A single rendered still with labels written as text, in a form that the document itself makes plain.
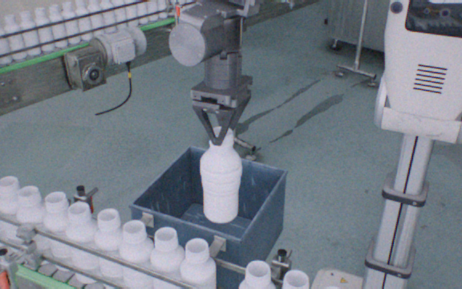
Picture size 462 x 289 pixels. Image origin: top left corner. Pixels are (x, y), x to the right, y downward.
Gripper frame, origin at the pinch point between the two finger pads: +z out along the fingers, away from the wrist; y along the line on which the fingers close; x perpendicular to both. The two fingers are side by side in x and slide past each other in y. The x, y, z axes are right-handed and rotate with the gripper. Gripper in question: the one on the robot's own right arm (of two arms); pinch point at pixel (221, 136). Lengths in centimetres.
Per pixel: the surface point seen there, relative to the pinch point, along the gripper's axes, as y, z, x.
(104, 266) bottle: 9.1, 26.3, -18.9
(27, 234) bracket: 11.9, 21.5, -33.1
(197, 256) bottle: 9.7, 17.3, 0.3
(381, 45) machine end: -379, 77, -11
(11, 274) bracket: 17.0, 27.0, -33.1
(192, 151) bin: -51, 33, -31
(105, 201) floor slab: -124, 119, -123
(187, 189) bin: -49, 46, -32
